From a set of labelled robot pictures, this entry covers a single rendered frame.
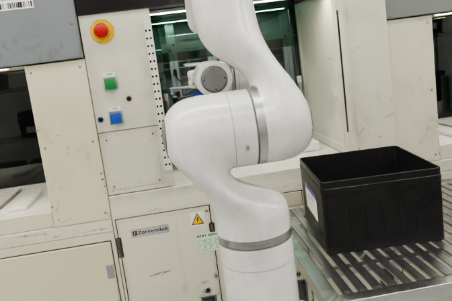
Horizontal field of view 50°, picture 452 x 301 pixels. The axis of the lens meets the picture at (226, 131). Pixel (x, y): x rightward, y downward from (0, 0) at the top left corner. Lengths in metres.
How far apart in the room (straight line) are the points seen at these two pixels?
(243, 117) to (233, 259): 0.22
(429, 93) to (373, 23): 0.30
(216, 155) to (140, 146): 0.78
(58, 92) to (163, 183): 0.41
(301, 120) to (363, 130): 0.80
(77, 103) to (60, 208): 0.32
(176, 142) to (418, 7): 1.08
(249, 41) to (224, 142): 0.16
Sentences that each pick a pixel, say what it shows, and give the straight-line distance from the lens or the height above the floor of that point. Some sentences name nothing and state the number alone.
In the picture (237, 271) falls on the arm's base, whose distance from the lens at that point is 0.78.
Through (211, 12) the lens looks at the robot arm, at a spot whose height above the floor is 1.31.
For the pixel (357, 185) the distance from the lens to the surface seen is 1.14.
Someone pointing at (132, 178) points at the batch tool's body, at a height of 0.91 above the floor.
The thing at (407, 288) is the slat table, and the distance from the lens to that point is 1.03.
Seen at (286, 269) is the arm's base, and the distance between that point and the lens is 0.79.
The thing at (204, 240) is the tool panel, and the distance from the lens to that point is 1.54.
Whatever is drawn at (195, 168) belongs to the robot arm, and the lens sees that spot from 0.71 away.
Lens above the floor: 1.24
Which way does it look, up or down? 9 degrees down
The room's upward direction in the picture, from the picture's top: 7 degrees counter-clockwise
